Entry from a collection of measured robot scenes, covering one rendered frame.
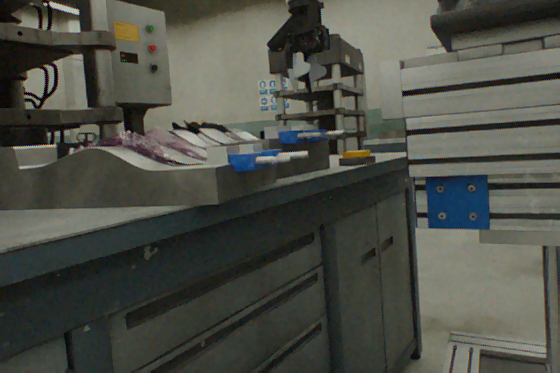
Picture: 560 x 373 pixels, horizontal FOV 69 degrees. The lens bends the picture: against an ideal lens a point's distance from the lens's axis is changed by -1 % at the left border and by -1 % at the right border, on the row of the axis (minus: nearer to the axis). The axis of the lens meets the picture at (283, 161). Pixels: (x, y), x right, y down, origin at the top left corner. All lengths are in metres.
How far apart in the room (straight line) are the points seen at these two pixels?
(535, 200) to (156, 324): 0.59
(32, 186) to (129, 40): 1.06
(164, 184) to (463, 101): 0.45
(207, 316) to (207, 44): 8.36
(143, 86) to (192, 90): 7.31
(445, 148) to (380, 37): 6.99
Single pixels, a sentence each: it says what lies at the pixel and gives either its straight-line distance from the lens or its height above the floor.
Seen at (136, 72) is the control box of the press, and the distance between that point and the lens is 1.77.
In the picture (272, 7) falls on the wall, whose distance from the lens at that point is 8.39.
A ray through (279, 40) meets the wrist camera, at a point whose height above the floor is 1.13.
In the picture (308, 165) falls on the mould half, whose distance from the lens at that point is 1.01.
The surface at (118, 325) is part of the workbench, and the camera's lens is 0.66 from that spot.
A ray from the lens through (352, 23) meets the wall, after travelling 7.77.
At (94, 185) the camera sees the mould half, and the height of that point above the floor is 0.84.
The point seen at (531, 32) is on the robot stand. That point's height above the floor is 1.00.
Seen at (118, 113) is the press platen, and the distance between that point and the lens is 1.51.
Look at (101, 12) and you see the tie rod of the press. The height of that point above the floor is 1.36.
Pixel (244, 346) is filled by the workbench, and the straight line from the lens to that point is 0.86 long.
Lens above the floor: 0.89
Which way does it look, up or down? 3 degrees down
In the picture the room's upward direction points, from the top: 5 degrees counter-clockwise
